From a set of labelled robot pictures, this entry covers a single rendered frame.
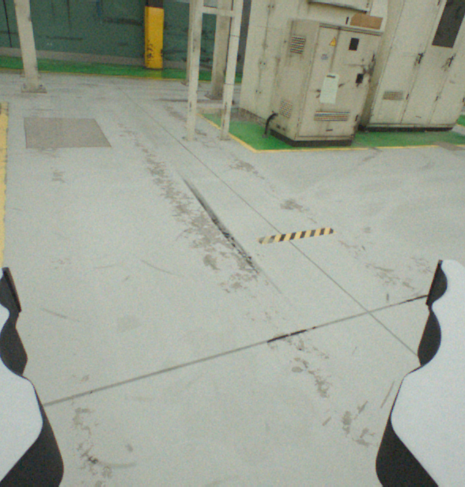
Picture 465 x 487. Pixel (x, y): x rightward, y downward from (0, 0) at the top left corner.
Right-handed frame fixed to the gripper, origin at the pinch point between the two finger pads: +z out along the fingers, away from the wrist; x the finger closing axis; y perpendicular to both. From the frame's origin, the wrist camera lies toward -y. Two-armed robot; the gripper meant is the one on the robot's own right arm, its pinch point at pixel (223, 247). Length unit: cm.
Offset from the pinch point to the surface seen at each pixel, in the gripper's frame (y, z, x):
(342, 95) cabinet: 66, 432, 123
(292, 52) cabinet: 23, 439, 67
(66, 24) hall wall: -7, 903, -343
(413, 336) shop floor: 119, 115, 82
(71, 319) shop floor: 98, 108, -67
